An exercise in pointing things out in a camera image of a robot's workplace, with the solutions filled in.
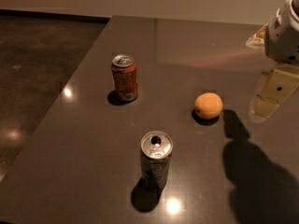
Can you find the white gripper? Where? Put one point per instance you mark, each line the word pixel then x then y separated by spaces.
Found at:
pixel 282 37

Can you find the red coke can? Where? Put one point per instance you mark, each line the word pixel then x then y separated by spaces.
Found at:
pixel 124 73

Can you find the orange fruit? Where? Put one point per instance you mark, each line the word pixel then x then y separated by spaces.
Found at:
pixel 208 105

